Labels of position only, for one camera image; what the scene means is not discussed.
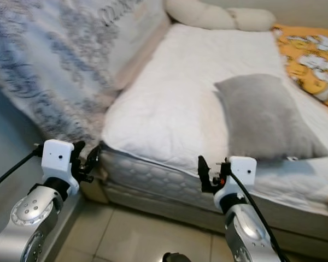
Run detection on blue grey floral mattress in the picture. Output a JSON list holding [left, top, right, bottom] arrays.
[[0, 0, 171, 151]]

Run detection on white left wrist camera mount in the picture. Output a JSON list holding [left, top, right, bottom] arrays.
[[41, 139, 76, 195]]

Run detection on beige bolster cushion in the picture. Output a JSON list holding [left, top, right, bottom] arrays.
[[165, 0, 277, 32]]

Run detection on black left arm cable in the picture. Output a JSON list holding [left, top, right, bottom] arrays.
[[0, 143, 45, 193]]

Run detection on grey pillow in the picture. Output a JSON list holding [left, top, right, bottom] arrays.
[[214, 74, 328, 161]]

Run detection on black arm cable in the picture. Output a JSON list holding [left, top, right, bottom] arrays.
[[229, 170, 291, 262], [0, 143, 45, 193]]

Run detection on dark robot right leg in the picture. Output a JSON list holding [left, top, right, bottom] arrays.
[[161, 252, 192, 262]]

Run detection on white quilted mattress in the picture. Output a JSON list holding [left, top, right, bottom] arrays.
[[101, 23, 328, 260]]

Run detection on orange cartoon print blanket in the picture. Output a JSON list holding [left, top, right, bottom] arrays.
[[273, 23, 328, 116]]

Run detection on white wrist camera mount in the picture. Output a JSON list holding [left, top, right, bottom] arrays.
[[213, 156, 257, 212], [41, 139, 76, 195]]

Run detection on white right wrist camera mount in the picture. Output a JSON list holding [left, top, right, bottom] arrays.
[[213, 156, 257, 212]]

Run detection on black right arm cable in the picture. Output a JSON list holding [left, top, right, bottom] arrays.
[[229, 170, 291, 262]]

